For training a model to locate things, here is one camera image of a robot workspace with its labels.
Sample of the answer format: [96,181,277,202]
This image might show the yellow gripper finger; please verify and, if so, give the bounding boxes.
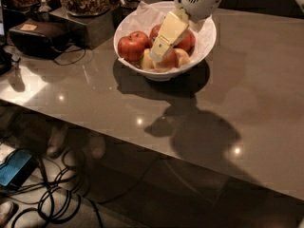
[189,19,205,32]
[150,9,189,63]

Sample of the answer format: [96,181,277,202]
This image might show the red apple with sticker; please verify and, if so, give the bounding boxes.
[149,24,162,43]

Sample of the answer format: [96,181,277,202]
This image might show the red apple right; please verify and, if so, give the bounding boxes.
[175,29,196,52]

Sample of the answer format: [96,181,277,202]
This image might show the pale apple front right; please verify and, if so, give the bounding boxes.
[175,48,190,67]

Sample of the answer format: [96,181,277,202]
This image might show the yellow red apple front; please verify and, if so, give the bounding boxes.
[153,50,179,73]

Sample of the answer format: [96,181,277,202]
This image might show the yellow apple front left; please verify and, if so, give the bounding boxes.
[139,48,154,71]

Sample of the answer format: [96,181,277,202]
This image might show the red apple left front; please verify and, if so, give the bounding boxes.
[118,36,144,62]

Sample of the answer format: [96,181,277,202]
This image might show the white bowl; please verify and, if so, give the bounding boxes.
[113,0,218,82]

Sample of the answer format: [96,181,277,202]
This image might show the white paper liner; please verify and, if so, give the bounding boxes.
[113,1,217,67]

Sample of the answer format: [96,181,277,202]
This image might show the dark square jar stand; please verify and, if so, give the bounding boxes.
[49,8,115,49]

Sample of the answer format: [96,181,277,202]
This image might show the metal scoop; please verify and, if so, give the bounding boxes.
[38,0,51,12]

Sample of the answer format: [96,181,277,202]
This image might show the black card terminal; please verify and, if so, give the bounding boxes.
[9,19,70,59]

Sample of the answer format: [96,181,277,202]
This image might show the blue box on floor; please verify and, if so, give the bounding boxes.
[0,150,35,190]

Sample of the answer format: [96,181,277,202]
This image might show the white shoe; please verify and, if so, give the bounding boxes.
[0,201,14,226]

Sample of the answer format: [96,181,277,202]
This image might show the black terminal cable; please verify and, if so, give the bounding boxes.
[51,46,87,67]

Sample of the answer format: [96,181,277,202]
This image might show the black floor cables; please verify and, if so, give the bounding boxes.
[0,145,104,228]

